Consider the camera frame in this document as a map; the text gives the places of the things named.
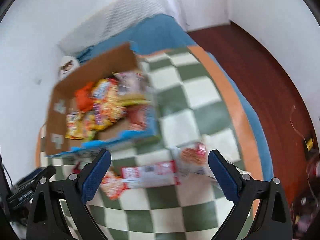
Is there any red white flat packet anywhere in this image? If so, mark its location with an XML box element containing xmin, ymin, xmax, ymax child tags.
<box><xmin>121</xmin><ymin>160</ymin><xmax>180</xmax><ymax>189</ymax></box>

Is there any white pillow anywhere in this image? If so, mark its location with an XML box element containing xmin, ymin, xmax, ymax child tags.
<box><xmin>59</xmin><ymin>0</ymin><xmax>178</xmax><ymax>56</ymax></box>

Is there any silver cookie snack bag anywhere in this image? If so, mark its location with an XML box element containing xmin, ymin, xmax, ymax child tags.
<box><xmin>170</xmin><ymin>142</ymin><xmax>217</xmax><ymax>183</ymax></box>

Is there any yellow instant noodle packet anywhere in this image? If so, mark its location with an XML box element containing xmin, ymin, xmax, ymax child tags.
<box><xmin>91</xmin><ymin>78</ymin><xmax>126</xmax><ymax>131</ymax></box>

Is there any yellow panda biscuit bag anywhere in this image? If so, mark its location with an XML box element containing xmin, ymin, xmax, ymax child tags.
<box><xmin>65</xmin><ymin>111</ymin><xmax>84</xmax><ymax>140</ymax></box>

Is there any brown cardboard box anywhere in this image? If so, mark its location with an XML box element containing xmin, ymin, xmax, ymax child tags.
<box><xmin>45</xmin><ymin>43</ymin><xmax>158</xmax><ymax>158</ymax></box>

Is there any brown cookie packet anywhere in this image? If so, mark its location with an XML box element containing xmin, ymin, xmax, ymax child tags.
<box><xmin>127</xmin><ymin>105</ymin><xmax>153</xmax><ymax>131</ymax></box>

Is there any pale yellow cracker packet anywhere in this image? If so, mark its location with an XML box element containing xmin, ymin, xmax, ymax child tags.
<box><xmin>113</xmin><ymin>70</ymin><xmax>150</xmax><ymax>107</ymax></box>

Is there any blue bed sheet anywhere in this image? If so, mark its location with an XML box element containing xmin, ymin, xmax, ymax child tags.
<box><xmin>75</xmin><ymin>14</ymin><xmax>274</xmax><ymax>180</ymax></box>

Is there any green white checkered blanket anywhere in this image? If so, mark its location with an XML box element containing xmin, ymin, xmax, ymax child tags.
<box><xmin>37</xmin><ymin>46</ymin><xmax>264</xmax><ymax>239</ymax></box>

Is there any colourful gumball candy bag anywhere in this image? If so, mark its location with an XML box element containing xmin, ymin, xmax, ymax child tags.
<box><xmin>82</xmin><ymin>111</ymin><xmax>98</xmax><ymax>141</ymax></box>

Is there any orange panda snack bag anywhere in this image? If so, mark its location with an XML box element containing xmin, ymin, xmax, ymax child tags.
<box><xmin>100</xmin><ymin>170</ymin><xmax>127</xmax><ymax>200</ymax></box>

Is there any bear print long pillow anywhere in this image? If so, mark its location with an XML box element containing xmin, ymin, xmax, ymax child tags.
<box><xmin>58</xmin><ymin>56</ymin><xmax>80</xmax><ymax>80</ymax></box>

